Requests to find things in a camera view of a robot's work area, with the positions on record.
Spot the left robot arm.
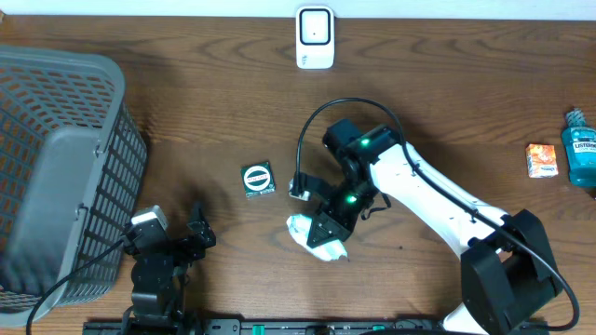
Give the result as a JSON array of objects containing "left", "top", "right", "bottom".
[{"left": 119, "top": 202, "right": 216, "bottom": 335}]

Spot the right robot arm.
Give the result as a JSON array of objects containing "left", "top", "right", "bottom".
[{"left": 286, "top": 119, "right": 562, "bottom": 334}]

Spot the white barcode scanner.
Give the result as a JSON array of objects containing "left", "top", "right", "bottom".
[{"left": 295, "top": 6, "right": 335, "bottom": 70}]

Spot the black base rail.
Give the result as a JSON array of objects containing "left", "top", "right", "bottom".
[{"left": 83, "top": 317, "right": 550, "bottom": 335}]

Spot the orange tissue packet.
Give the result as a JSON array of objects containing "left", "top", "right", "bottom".
[{"left": 525, "top": 143, "right": 559, "bottom": 179}]

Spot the grey plastic basket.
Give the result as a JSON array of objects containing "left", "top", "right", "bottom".
[{"left": 1, "top": 46, "right": 147, "bottom": 328}]

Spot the light blue wipes packet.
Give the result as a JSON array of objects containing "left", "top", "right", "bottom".
[{"left": 286, "top": 214, "right": 348, "bottom": 261}]

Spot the teal mouthwash bottle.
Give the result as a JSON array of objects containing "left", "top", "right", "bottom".
[{"left": 562, "top": 108, "right": 595, "bottom": 188}]

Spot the green square box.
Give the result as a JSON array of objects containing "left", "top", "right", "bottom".
[{"left": 241, "top": 161, "right": 276, "bottom": 198}]

